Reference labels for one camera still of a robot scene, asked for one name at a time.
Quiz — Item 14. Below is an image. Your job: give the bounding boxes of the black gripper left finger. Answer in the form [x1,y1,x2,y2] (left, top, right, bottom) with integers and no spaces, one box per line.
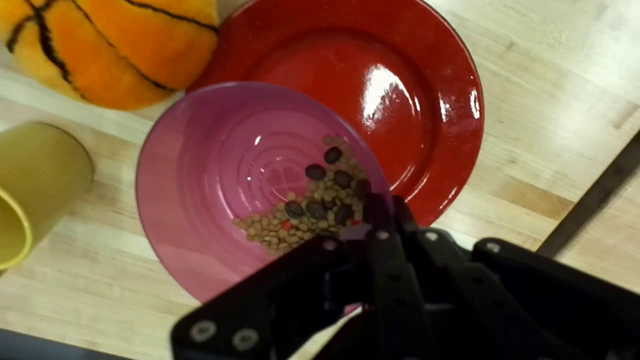
[171,194,439,360]

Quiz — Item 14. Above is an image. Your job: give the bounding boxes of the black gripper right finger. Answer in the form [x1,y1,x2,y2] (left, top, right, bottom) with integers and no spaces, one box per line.
[392,197,640,360]

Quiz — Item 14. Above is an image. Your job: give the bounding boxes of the mixed beans and grains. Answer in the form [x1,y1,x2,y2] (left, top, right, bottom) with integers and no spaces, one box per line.
[233,135,377,257]

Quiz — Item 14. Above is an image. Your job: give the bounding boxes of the purple plastic bowl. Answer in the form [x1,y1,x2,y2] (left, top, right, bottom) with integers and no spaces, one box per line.
[134,81,397,306]

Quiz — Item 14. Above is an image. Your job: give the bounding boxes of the red glossy plate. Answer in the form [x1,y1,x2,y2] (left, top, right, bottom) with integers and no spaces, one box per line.
[189,0,487,229]

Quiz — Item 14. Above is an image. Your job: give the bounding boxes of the yellow plastic cup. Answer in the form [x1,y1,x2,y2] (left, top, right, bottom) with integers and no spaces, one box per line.
[0,121,96,275]

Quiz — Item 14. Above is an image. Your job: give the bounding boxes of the orange plush basketball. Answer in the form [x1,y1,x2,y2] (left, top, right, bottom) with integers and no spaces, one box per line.
[0,0,223,112]

